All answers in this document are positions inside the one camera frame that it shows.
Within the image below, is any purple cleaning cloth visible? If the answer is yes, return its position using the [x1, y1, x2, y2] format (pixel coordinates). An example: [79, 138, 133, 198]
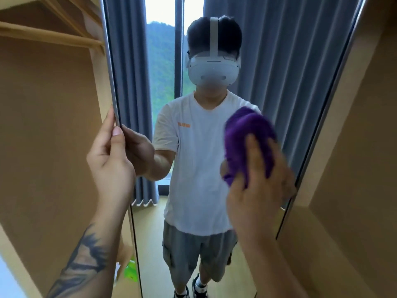
[222, 106, 277, 187]

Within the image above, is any green tissue packet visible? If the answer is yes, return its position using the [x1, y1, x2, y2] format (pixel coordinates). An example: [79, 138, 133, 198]
[124, 259, 139, 283]

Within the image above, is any wooden clothes hanger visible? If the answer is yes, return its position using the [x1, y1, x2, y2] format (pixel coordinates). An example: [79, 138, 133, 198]
[0, 0, 106, 48]
[40, 0, 106, 55]

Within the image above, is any person's left hand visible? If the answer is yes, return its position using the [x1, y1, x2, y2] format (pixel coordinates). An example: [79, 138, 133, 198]
[86, 107, 136, 211]

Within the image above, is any person's right hand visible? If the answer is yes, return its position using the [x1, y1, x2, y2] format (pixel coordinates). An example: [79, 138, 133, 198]
[220, 135, 297, 245]

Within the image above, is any pull-out wardrobe mirror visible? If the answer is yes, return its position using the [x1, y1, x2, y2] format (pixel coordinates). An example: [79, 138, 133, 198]
[99, 0, 368, 298]

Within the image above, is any light wooden wardrobe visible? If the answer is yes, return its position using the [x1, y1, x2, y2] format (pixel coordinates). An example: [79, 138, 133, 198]
[0, 0, 397, 298]

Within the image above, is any person's left forearm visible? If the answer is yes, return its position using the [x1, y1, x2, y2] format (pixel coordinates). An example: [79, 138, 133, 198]
[46, 204, 128, 298]

